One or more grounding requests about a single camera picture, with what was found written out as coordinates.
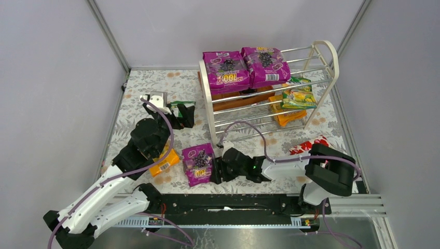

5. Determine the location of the red white floral bag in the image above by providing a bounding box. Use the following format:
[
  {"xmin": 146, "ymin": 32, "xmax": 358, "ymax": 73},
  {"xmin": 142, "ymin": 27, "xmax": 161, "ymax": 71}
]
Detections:
[{"xmin": 289, "ymin": 135, "xmax": 332, "ymax": 155}]

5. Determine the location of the green yellow bag on shelf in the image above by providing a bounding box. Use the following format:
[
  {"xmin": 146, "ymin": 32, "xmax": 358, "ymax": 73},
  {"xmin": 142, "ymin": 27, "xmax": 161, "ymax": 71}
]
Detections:
[{"xmin": 280, "ymin": 76, "xmax": 317, "ymax": 109}]

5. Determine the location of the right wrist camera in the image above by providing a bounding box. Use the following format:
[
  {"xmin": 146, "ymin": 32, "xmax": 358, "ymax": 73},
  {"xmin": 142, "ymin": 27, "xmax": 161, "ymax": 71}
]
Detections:
[{"xmin": 216, "ymin": 140, "xmax": 235, "ymax": 156}]

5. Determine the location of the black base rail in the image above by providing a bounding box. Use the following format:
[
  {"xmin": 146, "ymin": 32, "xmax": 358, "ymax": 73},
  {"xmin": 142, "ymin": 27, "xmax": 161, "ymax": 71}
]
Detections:
[{"xmin": 137, "ymin": 184, "xmax": 332, "ymax": 226}]

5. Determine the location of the rolled dark orange sock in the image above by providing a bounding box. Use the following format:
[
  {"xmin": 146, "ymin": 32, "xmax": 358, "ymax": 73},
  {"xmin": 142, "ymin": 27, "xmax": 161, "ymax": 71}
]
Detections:
[{"xmin": 239, "ymin": 88, "xmax": 257, "ymax": 95}]

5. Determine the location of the white metal shelf rack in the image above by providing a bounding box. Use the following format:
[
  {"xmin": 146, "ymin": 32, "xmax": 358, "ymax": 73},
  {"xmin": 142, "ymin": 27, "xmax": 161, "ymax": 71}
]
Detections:
[{"xmin": 199, "ymin": 40, "xmax": 340, "ymax": 145}]

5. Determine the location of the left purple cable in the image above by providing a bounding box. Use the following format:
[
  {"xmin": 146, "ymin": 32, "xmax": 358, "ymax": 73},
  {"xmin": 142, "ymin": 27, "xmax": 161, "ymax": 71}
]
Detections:
[{"xmin": 47, "ymin": 98, "xmax": 175, "ymax": 249}]

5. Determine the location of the green candy bag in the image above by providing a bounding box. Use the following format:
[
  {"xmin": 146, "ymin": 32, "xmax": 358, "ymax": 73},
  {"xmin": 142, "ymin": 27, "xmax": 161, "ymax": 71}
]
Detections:
[{"xmin": 169, "ymin": 101, "xmax": 196, "ymax": 117}]

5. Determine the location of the orange mango candy bag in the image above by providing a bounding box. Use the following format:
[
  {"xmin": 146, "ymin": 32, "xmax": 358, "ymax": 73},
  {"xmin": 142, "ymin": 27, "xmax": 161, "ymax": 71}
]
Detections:
[{"xmin": 149, "ymin": 148, "xmax": 180, "ymax": 177}]

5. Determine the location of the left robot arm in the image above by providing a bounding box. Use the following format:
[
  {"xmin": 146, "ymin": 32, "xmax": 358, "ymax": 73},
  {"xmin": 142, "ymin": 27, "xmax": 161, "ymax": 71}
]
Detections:
[{"xmin": 43, "ymin": 100, "xmax": 174, "ymax": 248}]

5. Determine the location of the purple candy bag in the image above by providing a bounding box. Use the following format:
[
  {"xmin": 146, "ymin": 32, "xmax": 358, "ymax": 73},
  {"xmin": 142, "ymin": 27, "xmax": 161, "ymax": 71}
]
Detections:
[
  {"xmin": 203, "ymin": 51, "xmax": 251, "ymax": 95},
  {"xmin": 182, "ymin": 143, "xmax": 215, "ymax": 187},
  {"xmin": 240, "ymin": 47, "xmax": 291, "ymax": 89}
]

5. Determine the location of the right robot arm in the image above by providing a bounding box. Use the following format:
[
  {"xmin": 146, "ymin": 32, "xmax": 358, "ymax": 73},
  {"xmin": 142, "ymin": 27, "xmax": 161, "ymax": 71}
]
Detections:
[{"xmin": 211, "ymin": 142, "xmax": 361, "ymax": 206}]

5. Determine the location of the orange bag under shelf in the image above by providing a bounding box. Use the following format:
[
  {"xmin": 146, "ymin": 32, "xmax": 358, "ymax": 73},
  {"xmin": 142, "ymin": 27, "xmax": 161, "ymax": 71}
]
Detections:
[{"xmin": 268, "ymin": 95, "xmax": 307, "ymax": 127}]

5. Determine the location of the orange wooden divider tray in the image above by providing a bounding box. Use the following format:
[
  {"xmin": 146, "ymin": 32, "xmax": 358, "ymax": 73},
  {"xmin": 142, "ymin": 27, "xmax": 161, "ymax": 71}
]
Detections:
[{"xmin": 212, "ymin": 86, "xmax": 275, "ymax": 112}]

